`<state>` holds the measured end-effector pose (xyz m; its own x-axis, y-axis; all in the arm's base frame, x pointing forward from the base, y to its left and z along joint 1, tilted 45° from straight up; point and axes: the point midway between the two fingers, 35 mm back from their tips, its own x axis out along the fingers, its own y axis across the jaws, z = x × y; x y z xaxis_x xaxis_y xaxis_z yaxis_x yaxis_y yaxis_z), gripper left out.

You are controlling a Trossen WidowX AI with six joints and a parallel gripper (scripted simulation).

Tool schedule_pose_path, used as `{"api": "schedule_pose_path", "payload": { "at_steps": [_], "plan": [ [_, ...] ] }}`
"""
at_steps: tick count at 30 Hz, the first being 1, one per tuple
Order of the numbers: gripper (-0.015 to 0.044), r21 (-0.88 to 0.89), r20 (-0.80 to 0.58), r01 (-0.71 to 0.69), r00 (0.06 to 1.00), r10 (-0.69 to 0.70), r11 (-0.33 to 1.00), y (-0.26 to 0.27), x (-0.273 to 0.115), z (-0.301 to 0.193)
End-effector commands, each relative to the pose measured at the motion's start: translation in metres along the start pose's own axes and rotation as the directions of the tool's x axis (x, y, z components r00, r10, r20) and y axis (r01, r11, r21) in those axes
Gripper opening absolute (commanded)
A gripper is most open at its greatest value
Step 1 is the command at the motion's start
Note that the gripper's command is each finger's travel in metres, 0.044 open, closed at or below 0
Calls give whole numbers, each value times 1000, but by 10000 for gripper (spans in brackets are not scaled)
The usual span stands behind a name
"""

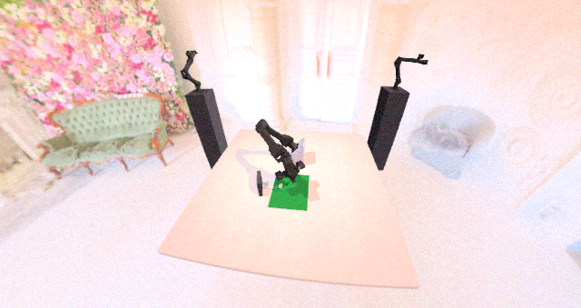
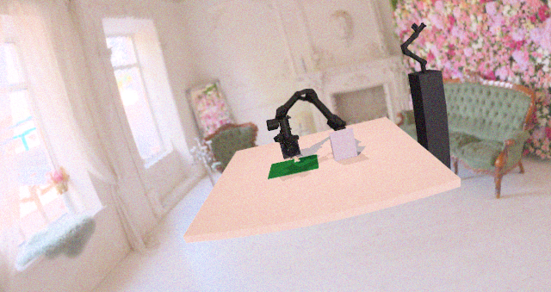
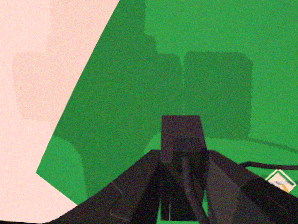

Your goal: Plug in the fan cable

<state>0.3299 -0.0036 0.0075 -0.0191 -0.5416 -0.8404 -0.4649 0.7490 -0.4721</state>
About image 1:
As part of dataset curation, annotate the green circuit board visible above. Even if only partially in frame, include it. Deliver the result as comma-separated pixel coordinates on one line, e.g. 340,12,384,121
267,174,310,212

